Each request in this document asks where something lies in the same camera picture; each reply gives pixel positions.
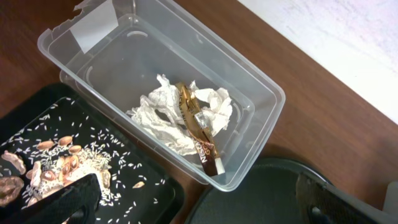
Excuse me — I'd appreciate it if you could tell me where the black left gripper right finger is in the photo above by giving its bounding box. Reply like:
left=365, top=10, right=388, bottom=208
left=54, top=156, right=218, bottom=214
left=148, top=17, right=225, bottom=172
left=295, top=172, right=382, bottom=224

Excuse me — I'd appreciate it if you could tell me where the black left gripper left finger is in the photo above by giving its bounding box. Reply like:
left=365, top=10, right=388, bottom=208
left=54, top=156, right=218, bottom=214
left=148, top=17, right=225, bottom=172
left=1, top=174, right=101, bottom=224

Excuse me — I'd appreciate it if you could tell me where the brown gold coffee sachet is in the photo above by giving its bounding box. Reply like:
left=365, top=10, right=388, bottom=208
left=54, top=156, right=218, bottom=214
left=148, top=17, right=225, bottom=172
left=176, top=83, right=225, bottom=177

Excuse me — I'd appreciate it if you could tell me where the white paper napkin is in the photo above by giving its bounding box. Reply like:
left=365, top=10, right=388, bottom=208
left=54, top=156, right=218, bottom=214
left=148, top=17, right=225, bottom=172
left=126, top=74, right=233, bottom=156

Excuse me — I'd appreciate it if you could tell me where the grey plastic dishwasher rack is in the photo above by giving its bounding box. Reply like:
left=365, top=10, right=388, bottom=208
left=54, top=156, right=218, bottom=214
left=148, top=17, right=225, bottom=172
left=382, top=181, right=398, bottom=217

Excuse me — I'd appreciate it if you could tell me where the clear plastic waste bin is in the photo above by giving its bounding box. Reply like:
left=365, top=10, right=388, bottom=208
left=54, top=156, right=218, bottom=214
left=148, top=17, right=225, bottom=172
left=38, top=0, right=285, bottom=192

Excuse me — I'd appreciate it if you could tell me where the round black serving tray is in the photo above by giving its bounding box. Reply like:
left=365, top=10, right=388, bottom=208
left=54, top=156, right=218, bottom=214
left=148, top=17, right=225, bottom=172
left=185, top=157, right=330, bottom=224

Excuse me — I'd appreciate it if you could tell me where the black rectangular food tray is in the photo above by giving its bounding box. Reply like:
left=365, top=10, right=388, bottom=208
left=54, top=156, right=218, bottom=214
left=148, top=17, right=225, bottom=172
left=1, top=83, right=184, bottom=223

